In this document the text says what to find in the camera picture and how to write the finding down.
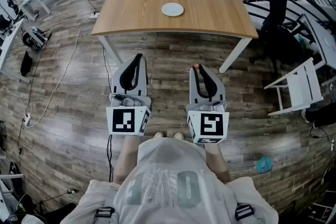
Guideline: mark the person's right forearm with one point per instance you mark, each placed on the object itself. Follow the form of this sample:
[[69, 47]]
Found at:
[[216, 162]]

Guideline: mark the black office chair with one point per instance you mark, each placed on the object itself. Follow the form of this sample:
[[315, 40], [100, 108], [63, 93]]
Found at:
[[278, 8]]

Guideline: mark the person's white shirt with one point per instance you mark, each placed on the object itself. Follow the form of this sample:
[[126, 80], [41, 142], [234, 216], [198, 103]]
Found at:
[[168, 186]]

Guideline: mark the teal cloth item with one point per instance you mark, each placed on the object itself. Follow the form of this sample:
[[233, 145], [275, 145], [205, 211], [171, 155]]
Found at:
[[264, 164]]

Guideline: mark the black bag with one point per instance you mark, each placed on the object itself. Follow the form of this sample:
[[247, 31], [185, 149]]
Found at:
[[26, 64]]

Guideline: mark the white round plate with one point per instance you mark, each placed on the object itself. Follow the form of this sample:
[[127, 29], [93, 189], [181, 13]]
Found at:
[[172, 9]]

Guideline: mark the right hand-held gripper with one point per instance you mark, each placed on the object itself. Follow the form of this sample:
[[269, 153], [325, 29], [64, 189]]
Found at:
[[211, 126]]

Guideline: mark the wheeled device with black tyre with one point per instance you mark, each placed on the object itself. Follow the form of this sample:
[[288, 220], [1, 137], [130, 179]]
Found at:
[[35, 38]]

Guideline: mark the white folding chair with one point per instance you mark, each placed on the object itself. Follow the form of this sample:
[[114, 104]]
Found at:
[[302, 86]]

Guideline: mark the white table leg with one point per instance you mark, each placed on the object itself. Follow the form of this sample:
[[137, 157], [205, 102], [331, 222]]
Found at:
[[111, 51], [235, 55]]

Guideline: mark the white power strip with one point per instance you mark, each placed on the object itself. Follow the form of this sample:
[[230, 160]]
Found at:
[[27, 119], [94, 15]]

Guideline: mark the person's white shoe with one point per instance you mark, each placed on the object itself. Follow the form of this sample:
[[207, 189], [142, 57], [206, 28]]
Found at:
[[178, 136], [158, 135]]

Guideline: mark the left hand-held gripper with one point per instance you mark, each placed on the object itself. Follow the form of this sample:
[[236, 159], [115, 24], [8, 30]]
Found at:
[[123, 120]]

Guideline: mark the person's left forearm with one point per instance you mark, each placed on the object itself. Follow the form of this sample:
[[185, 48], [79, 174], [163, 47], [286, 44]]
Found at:
[[127, 157]]

